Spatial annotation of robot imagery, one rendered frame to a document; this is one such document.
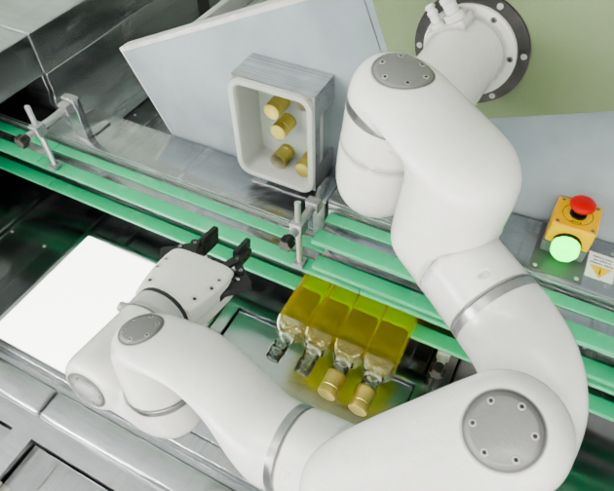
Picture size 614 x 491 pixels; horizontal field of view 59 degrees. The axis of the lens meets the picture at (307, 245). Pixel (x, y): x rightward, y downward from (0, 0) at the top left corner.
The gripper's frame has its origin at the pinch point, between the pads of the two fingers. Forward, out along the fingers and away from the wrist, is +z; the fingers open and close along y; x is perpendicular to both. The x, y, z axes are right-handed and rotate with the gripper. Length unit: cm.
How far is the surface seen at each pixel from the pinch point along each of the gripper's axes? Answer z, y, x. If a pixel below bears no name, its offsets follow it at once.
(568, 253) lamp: 27, 47, -1
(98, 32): 64, -79, -3
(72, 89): 52, -80, -15
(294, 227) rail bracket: 18.6, 2.9, -7.5
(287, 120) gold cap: 35.1, -7.6, 3.4
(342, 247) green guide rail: 19.9, 11.9, -9.3
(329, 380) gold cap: 4.0, 18.1, -24.6
